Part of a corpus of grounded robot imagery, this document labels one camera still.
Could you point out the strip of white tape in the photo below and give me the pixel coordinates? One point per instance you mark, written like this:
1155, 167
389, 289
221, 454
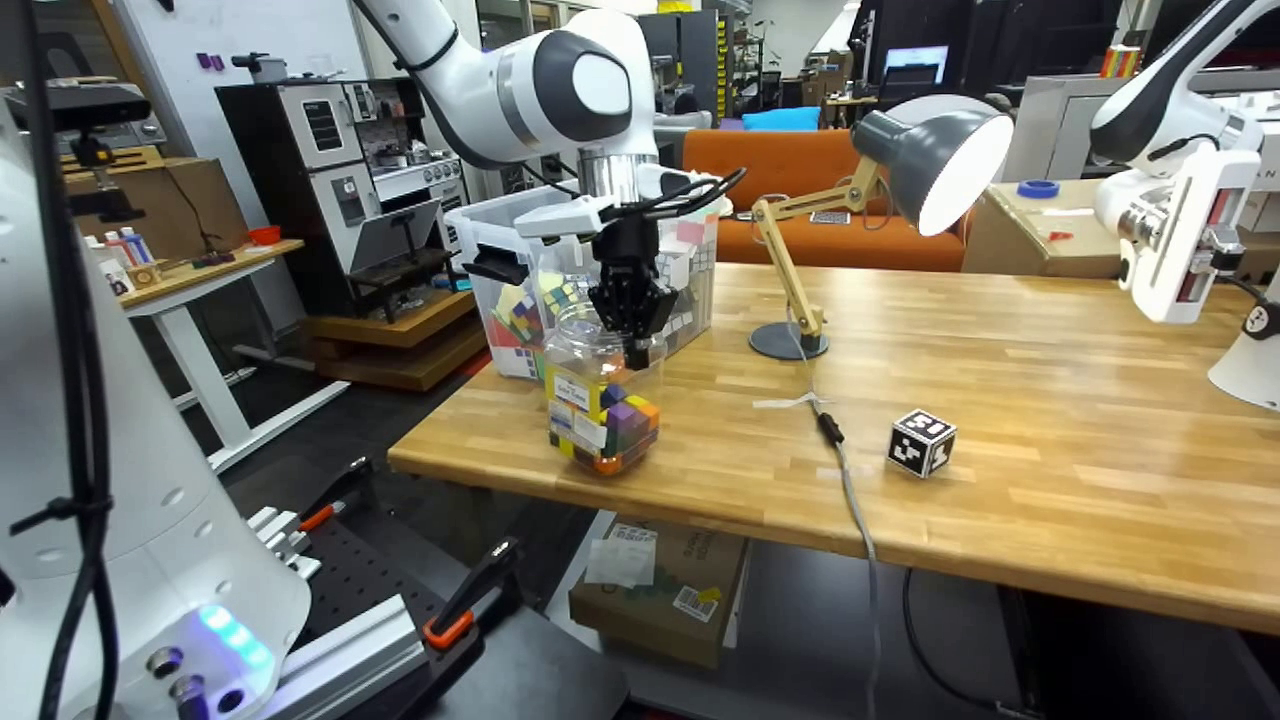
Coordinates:
785, 403

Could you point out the camera on mount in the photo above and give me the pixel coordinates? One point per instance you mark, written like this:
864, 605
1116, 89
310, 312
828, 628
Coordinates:
80, 105

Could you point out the black shelf cabinet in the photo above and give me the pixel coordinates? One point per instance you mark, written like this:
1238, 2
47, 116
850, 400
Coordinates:
690, 60

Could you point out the whiteboard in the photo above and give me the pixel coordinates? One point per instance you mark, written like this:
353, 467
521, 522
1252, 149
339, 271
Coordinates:
250, 35

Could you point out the black and orange clamp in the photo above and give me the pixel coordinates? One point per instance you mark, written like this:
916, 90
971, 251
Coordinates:
470, 595
335, 495

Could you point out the blue tape roll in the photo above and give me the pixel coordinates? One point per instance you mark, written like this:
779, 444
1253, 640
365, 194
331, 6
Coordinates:
1038, 188

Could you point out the clear plastic storage bin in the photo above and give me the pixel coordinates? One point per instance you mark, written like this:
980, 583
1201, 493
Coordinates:
500, 230

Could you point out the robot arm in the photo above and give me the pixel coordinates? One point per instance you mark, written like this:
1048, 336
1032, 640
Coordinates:
560, 90

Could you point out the black and white marker cube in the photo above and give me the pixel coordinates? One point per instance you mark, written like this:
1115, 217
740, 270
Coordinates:
920, 445

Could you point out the heap of puzzle cubes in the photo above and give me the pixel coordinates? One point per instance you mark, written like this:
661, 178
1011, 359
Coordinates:
520, 325

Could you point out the toy kitchen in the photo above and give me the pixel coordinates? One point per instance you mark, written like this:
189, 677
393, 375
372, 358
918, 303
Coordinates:
290, 190

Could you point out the white robot machine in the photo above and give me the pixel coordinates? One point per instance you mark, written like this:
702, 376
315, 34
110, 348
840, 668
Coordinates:
1190, 210

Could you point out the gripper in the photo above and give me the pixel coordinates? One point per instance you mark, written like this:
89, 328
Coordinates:
628, 250

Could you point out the white desk with wooden top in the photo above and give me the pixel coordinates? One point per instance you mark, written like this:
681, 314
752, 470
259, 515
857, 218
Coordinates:
200, 340

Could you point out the cardboard box with labels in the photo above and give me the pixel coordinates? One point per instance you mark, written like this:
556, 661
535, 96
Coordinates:
690, 590

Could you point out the red bowl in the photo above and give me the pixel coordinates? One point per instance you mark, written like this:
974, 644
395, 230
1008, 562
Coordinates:
265, 236

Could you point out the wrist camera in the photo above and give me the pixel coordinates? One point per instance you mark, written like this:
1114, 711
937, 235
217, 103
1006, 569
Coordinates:
497, 265

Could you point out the monitor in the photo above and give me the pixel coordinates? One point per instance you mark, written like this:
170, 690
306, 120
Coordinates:
915, 62

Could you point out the white bracket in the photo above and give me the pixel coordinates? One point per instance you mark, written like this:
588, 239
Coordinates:
285, 540

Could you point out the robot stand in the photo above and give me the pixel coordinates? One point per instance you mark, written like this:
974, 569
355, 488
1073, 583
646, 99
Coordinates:
370, 590

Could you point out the blue cushion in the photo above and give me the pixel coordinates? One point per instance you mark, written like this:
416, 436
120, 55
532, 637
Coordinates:
782, 119

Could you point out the grey and wood desk lamp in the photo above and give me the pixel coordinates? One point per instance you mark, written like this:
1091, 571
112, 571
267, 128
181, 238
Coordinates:
930, 160

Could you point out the orange sofa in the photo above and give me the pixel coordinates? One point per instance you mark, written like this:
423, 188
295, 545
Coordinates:
790, 160

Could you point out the brown cardboard box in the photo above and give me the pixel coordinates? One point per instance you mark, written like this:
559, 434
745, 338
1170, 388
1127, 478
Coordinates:
190, 205

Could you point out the clear jar of coloured blocks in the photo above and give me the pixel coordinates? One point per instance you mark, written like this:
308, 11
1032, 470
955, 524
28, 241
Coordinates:
600, 420

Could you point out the large cardboard box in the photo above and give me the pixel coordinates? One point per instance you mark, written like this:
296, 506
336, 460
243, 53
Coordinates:
1040, 240

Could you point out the wooden platform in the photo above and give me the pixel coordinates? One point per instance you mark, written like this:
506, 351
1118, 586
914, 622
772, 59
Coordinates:
410, 350

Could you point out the small wooden box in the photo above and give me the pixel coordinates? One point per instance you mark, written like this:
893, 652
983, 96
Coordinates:
144, 276

